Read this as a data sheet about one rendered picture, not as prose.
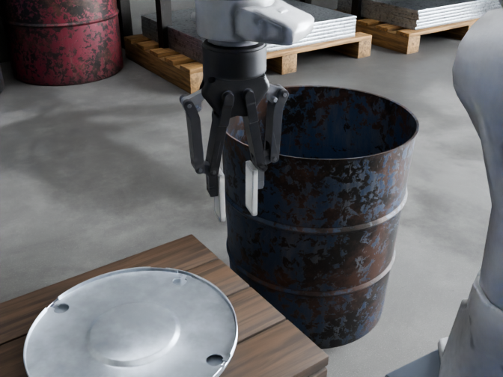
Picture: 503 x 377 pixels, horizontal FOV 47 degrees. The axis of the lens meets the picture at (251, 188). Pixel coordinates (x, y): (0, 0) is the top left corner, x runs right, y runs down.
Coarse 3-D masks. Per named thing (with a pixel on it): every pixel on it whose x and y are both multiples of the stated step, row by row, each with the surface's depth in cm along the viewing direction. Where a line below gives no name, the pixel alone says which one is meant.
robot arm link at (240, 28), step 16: (208, 0) 61; (224, 0) 60; (240, 0) 60; (256, 0) 61; (272, 0) 63; (192, 16) 67; (208, 16) 62; (224, 16) 61; (240, 16) 61; (256, 16) 60; (272, 16) 60; (288, 16) 61; (304, 16) 63; (208, 32) 63; (224, 32) 62; (240, 32) 61; (256, 32) 61; (272, 32) 60; (288, 32) 60; (304, 32) 62
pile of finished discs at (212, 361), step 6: (180, 270) 93; (198, 276) 92; (174, 282) 92; (180, 282) 92; (228, 300) 87; (48, 306) 86; (54, 306) 87; (60, 306) 87; (66, 306) 87; (60, 312) 85; (234, 348) 79; (210, 360) 77; (216, 360) 77
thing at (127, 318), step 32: (96, 288) 89; (128, 288) 89; (160, 288) 89; (192, 288) 89; (64, 320) 83; (96, 320) 82; (128, 320) 82; (160, 320) 82; (192, 320) 83; (224, 320) 83; (32, 352) 77; (64, 352) 77; (96, 352) 76; (128, 352) 76; (160, 352) 77; (192, 352) 77; (224, 352) 77
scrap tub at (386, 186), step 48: (288, 96) 141; (336, 96) 140; (240, 144) 111; (288, 144) 147; (336, 144) 146; (384, 144) 136; (240, 192) 117; (288, 192) 109; (336, 192) 108; (384, 192) 112; (240, 240) 124; (288, 240) 115; (336, 240) 114; (384, 240) 120; (288, 288) 121; (336, 288) 120; (384, 288) 131; (336, 336) 127
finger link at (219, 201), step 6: (222, 174) 73; (222, 180) 73; (222, 186) 73; (222, 192) 74; (216, 198) 76; (222, 198) 74; (216, 204) 76; (222, 204) 75; (216, 210) 77; (222, 210) 75; (222, 216) 76
